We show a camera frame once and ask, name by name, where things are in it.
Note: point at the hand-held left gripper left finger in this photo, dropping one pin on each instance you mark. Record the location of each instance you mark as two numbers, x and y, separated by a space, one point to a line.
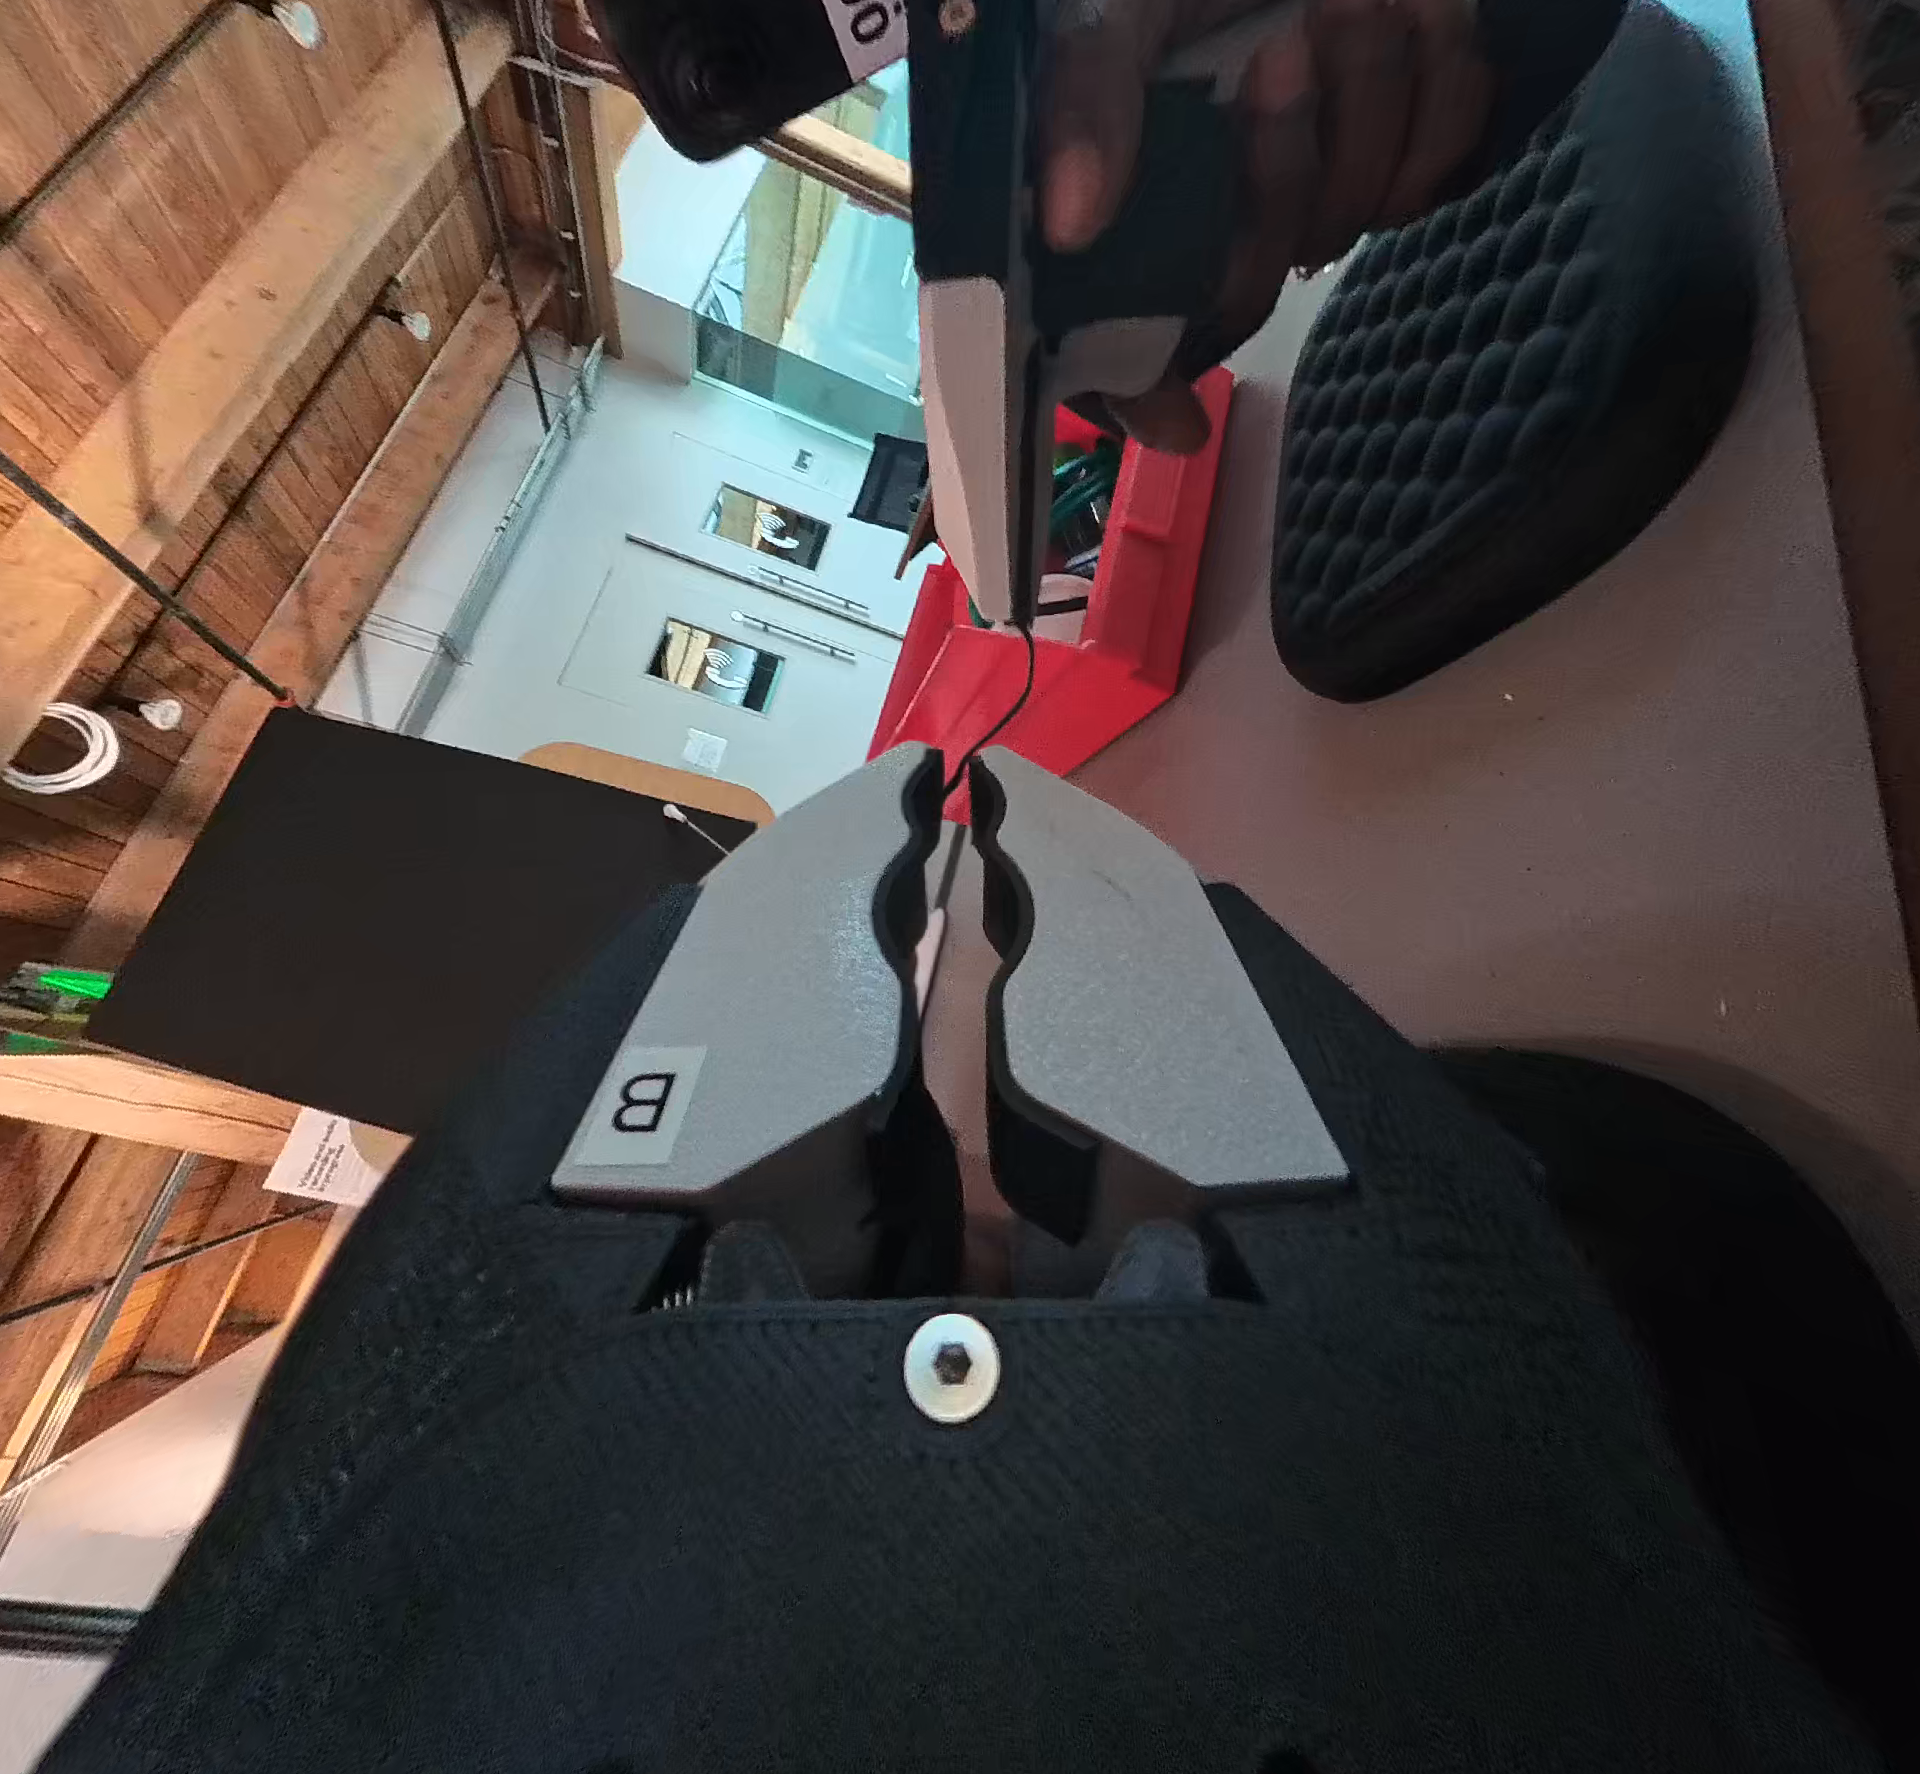
750 994

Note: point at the green lit device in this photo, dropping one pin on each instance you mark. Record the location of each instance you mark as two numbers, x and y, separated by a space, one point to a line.
54 989

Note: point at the white paper sign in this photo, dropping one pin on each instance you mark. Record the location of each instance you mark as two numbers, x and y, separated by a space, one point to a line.
323 1151

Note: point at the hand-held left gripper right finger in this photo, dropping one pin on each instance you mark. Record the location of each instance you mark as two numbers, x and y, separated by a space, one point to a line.
1156 1024

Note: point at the white paper notice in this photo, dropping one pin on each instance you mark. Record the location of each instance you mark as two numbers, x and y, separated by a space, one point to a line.
705 751

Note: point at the black panel with wooden rim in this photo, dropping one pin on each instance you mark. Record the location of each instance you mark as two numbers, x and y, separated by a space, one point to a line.
374 905

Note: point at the thin white-tipped rod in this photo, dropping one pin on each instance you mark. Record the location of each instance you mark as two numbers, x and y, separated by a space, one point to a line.
676 812

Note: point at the frosted glass partition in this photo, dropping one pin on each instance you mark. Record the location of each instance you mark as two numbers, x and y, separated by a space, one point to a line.
809 306

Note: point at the white ceiling spotlight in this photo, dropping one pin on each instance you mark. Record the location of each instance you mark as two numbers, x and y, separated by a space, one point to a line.
413 323
296 24
158 714

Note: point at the white door with window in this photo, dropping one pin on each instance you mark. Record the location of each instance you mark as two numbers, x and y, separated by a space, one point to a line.
764 530
720 672

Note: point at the red plastic bin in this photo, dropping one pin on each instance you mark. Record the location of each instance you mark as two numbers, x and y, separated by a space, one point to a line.
1094 693

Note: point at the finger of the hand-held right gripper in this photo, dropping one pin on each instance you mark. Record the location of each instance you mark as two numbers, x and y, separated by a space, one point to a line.
971 455

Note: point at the black office chair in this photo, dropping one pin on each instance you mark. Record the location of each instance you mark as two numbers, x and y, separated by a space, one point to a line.
887 477

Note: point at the black bumpy cushion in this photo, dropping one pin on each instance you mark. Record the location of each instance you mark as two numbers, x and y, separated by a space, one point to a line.
1499 379

